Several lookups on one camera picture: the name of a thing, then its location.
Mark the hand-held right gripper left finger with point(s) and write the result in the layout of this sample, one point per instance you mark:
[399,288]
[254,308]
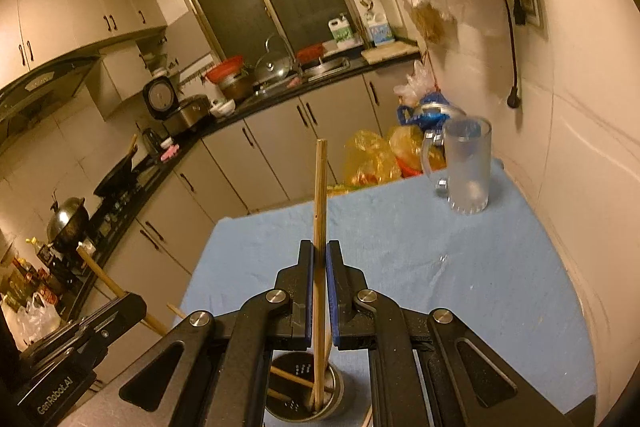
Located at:
[306,297]

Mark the lower kitchen cabinets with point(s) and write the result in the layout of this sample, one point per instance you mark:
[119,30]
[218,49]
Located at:
[280,157]

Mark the dark cooking pot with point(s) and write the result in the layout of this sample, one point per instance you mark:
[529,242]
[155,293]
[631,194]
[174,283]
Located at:
[237,89]

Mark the wall dish shelf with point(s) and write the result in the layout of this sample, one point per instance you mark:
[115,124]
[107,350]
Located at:
[152,57]

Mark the blue bag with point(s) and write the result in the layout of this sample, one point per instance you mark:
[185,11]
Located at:
[415,112]

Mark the metal utensil holder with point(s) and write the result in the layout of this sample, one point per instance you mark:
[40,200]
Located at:
[287,362]

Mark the hanging brown bag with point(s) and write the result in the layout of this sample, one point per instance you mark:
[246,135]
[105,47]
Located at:
[429,24]

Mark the yellow plastic bag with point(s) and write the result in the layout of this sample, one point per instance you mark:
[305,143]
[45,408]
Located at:
[415,147]
[367,157]

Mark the red bowl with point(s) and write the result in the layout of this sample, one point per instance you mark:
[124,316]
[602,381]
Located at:
[310,53]

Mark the black frying pan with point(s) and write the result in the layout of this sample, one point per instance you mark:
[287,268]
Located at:
[120,179]

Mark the small shiny scrap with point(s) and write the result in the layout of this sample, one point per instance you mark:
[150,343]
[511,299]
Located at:
[442,259]

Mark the metal wok with lid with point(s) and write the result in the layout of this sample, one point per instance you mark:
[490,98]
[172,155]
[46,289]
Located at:
[67,219]

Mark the blue label detergent bottle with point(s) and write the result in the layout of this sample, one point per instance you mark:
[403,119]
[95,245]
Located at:
[380,32]

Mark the frosted glass mug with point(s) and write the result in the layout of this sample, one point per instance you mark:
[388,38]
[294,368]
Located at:
[467,167]

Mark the sink faucet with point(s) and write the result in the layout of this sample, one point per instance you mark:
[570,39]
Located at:
[290,52]

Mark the row of condiment bottles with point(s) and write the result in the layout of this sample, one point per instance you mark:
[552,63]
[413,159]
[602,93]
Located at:
[25,277]

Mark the wooden chopstick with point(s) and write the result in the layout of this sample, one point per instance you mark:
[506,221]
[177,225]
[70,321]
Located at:
[100,272]
[320,197]

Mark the black kitchen countertop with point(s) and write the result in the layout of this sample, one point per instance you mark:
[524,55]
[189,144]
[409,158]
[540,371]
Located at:
[280,92]

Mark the black rice cooker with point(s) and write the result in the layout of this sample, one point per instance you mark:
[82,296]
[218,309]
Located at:
[175,112]

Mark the range hood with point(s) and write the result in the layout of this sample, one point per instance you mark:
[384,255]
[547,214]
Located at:
[45,82]

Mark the pink silicone mitt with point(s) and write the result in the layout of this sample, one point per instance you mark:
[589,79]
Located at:
[170,153]

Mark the red basin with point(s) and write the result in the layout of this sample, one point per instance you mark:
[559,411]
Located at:
[225,69]

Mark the blue table cloth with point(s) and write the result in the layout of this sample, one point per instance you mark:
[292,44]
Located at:
[425,282]

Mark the white plastic bag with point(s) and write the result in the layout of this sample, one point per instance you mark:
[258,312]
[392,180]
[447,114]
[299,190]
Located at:
[37,319]
[417,82]

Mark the green label detergent bottle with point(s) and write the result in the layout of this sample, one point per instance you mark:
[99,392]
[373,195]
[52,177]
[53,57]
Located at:
[342,32]

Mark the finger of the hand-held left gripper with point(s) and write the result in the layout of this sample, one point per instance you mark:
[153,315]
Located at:
[122,312]

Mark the white bowl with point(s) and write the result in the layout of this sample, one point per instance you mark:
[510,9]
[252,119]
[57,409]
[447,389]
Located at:
[222,108]

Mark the upper wall cabinets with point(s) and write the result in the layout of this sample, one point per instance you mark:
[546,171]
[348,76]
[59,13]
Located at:
[65,7]

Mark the glass pot lid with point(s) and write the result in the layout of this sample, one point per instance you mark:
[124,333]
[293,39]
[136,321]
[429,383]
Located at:
[272,69]

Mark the black kettle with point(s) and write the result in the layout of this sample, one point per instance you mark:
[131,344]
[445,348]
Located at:
[151,141]

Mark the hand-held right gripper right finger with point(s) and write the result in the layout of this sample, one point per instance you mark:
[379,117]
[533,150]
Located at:
[332,297]

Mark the wooden cutting board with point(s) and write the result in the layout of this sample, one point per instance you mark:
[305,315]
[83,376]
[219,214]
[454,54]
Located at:
[390,52]

